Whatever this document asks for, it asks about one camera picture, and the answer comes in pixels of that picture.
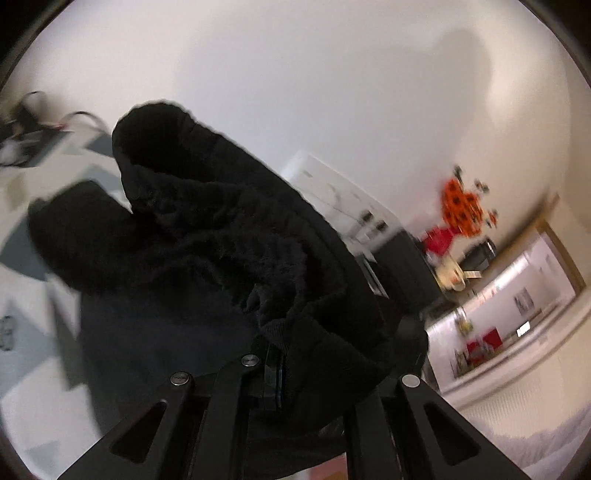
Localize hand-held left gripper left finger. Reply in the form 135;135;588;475
58;339;289;480

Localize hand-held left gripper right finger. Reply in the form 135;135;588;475
344;374;532;480

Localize black pants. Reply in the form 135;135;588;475
27;102;430;480

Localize black side cabinet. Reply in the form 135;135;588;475
358;231;451;319

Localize white textured blanket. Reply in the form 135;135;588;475
462;406;591;480

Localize cream mug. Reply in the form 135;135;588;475
436;259;466;292

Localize white panel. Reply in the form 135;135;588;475
281;150;398;245

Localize red vase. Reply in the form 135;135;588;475
422;226;455;259

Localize black appliance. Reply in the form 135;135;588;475
461;236;497;274

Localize orange flower bouquet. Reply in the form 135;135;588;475
441;166;499;238

